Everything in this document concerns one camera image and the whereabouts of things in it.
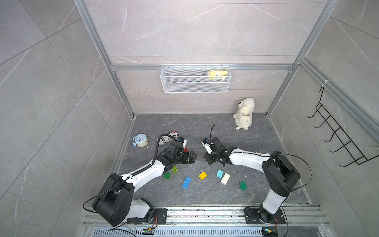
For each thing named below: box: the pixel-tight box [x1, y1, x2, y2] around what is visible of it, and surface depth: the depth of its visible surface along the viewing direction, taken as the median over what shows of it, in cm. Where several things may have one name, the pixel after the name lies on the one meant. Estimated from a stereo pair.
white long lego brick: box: [220, 172, 231, 186], surface depth 87 cm
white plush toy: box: [232, 97, 256, 131], surface depth 106 cm
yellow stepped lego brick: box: [198, 171, 208, 180], surface depth 89 cm
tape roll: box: [132, 133, 149, 148], surface depth 102 cm
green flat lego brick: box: [238, 181, 248, 191], surface depth 85 cm
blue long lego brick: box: [181, 176, 192, 190], surface depth 85 cm
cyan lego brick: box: [216, 169, 224, 179], surface depth 89 cm
